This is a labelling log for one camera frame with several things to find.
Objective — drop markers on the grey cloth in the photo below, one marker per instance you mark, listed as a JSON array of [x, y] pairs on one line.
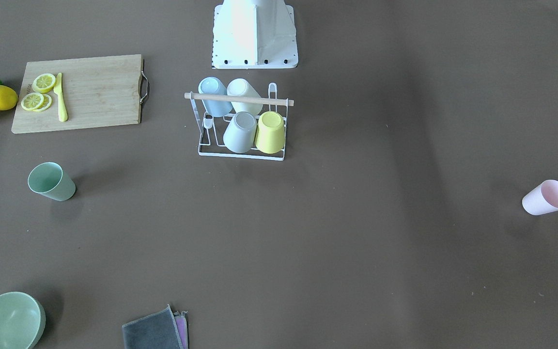
[[155, 331]]

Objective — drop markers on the light blue cup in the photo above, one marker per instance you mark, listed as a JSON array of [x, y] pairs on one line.
[[214, 86]]

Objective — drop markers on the white wire cup holder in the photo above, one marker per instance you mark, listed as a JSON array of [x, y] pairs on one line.
[[212, 128]]

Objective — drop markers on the pink cup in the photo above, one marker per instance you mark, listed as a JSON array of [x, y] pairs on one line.
[[543, 199]]

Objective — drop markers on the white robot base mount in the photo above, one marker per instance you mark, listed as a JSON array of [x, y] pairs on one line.
[[254, 34]]

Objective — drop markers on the lower lemon slice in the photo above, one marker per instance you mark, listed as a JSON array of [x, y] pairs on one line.
[[32, 101], [46, 104]]

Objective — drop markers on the mint green cup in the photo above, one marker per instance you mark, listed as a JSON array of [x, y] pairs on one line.
[[50, 180]]

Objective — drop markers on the grey cup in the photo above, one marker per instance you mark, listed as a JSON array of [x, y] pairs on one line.
[[240, 133]]

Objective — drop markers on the wooden cutting board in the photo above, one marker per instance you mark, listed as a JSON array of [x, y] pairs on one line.
[[98, 92]]

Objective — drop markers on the purple cloth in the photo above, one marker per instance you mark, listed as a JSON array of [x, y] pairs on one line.
[[182, 328]]

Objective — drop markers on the yellow cup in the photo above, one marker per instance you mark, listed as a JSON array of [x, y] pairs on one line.
[[270, 136]]

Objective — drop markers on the green bowl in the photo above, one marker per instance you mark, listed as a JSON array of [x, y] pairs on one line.
[[22, 321]]

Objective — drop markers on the yellow plastic knife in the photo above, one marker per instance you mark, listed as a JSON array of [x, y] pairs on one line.
[[58, 90]]

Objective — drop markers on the white cup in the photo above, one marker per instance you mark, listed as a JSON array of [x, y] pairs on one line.
[[242, 88]]

